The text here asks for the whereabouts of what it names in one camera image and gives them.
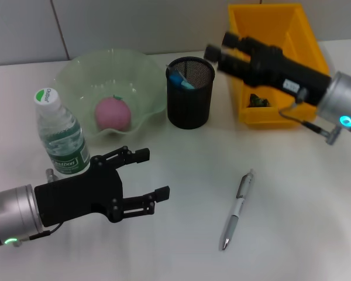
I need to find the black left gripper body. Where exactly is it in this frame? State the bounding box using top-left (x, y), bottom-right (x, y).
top-left (34, 156), bottom-right (123, 228)

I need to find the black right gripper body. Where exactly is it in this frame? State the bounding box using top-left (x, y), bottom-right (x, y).
top-left (245, 45), bottom-right (333, 107)

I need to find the green plastic wrapper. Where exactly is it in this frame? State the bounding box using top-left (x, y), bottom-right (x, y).
top-left (248, 93), bottom-right (271, 108)

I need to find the pink toy peach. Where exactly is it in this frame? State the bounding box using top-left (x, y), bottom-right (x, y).
top-left (94, 95), bottom-right (132, 132)

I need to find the clear plastic ruler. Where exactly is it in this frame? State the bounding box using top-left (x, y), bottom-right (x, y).
top-left (166, 63), bottom-right (191, 85)

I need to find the clear green-label water bottle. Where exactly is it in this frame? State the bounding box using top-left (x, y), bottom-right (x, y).
top-left (34, 87), bottom-right (91, 176)

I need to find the silver ballpoint pen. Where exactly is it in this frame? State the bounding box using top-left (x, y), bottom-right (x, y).
top-left (221, 169), bottom-right (255, 252)

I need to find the black mesh pen holder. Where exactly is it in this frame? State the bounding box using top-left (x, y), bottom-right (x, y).
top-left (166, 56), bottom-right (216, 129)

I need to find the green wavy glass fruit bowl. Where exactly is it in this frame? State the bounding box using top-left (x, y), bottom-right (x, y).
top-left (54, 49), bottom-right (170, 138)

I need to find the yellow plastic bin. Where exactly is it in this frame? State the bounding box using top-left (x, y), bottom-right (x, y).
top-left (228, 3), bottom-right (330, 129)

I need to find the left gripper cable with plugs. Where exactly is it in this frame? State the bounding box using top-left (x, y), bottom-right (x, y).
top-left (16, 168), bottom-right (62, 247)

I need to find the right gripper cable with plug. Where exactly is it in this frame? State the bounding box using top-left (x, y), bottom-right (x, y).
top-left (277, 89), bottom-right (345, 146)

